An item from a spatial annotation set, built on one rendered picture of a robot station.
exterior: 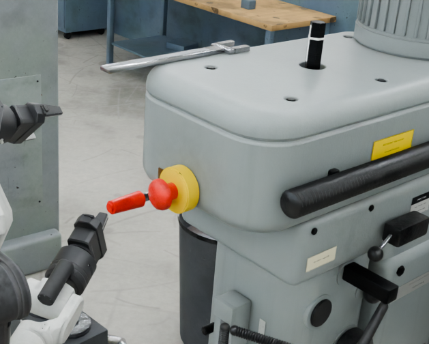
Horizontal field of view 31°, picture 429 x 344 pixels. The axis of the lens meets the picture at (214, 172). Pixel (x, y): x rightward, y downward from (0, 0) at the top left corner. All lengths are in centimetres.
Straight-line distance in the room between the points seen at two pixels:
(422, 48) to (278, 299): 42
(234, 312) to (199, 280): 222
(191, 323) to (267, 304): 240
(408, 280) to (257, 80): 46
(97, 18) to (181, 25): 114
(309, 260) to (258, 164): 19
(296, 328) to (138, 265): 310
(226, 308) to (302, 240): 19
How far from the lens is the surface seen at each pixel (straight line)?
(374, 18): 120
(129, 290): 399
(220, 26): 746
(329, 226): 103
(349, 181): 94
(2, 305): 118
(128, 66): 98
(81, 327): 177
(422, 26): 117
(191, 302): 345
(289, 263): 101
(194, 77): 98
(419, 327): 139
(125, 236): 447
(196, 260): 330
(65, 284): 159
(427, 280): 133
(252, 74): 101
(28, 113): 177
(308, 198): 89
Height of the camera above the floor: 218
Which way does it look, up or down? 24 degrees down
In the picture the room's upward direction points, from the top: 5 degrees clockwise
